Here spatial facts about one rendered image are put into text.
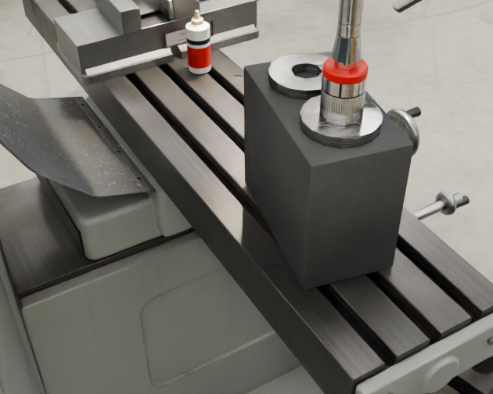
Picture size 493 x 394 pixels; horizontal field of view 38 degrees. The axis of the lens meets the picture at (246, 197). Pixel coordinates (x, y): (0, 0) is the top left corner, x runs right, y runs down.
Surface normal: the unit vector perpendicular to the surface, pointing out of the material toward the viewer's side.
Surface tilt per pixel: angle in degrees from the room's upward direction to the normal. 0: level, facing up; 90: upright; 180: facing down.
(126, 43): 90
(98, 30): 0
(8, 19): 0
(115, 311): 90
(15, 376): 89
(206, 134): 0
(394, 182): 90
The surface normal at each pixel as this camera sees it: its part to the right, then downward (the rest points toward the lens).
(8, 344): 0.84, 0.33
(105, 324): 0.51, 0.55
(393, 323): 0.00, -0.77
